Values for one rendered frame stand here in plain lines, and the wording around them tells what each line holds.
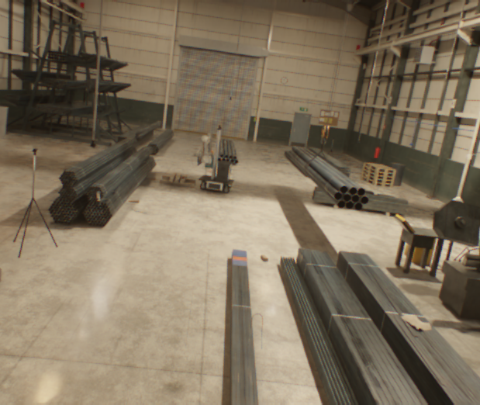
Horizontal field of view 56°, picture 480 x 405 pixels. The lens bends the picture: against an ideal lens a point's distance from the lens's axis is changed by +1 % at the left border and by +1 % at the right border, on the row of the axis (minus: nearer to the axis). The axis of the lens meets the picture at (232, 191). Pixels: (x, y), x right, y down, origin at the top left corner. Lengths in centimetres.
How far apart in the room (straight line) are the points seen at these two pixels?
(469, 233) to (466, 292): 87
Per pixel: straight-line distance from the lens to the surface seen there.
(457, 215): 776
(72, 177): 864
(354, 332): 545
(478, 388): 505
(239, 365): 487
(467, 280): 762
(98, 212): 878
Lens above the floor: 282
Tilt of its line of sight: 12 degrees down
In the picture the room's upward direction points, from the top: 8 degrees clockwise
